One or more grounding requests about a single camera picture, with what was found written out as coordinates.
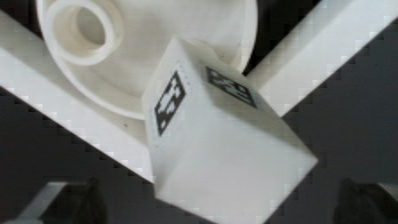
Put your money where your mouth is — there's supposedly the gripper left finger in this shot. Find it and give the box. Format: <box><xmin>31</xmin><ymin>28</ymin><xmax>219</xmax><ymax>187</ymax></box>
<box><xmin>11</xmin><ymin>178</ymin><xmax>113</xmax><ymax>224</ymax></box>

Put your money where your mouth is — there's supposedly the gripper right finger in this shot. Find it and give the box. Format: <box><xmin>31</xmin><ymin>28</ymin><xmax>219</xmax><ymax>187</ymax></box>
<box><xmin>333</xmin><ymin>179</ymin><xmax>398</xmax><ymax>224</ymax></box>

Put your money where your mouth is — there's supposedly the white stool leg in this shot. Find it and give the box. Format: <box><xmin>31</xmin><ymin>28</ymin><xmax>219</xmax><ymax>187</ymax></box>
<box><xmin>143</xmin><ymin>39</ymin><xmax>319</xmax><ymax>224</ymax></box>

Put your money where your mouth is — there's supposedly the white round stool seat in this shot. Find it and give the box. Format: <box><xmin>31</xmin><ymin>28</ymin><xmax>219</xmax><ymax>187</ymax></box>
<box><xmin>36</xmin><ymin>0</ymin><xmax>258</xmax><ymax>119</ymax></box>

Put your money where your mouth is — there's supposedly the white U-shaped fence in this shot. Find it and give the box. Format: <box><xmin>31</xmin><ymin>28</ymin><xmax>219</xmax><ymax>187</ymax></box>
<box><xmin>0</xmin><ymin>0</ymin><xmax>398</xmax><ymax>179</ymax></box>

